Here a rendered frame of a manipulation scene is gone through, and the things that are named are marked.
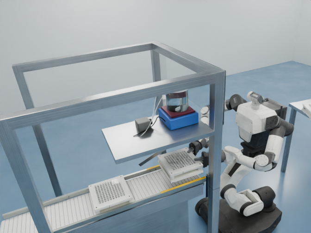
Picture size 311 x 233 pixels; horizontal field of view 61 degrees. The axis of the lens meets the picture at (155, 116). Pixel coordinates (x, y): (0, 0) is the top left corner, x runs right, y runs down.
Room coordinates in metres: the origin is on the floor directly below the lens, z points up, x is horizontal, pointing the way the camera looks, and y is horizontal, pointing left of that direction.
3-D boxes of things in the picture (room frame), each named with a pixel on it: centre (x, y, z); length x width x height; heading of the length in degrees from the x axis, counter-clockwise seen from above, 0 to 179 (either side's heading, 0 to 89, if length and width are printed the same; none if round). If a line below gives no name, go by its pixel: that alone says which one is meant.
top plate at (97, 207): (1.34, 0.35, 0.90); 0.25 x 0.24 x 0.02; 19
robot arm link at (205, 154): (1.52, -0.36, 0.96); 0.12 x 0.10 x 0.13; 101
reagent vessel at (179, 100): (1.55, -0.15, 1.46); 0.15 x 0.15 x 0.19
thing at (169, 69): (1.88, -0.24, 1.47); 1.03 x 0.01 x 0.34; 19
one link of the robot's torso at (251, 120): (1.74, -0.79, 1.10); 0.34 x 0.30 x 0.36; 19
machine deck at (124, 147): (1.45, 0.01, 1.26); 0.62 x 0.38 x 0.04; 109
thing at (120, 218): (1.34, 0.37, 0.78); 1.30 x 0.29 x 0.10; 109
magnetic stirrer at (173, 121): (1.56, -0.15, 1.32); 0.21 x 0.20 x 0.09; 19
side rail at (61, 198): (1.47, 0.41, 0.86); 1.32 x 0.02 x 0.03; 109
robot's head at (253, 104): (1.73, -0.73, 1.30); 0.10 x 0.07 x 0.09; 19
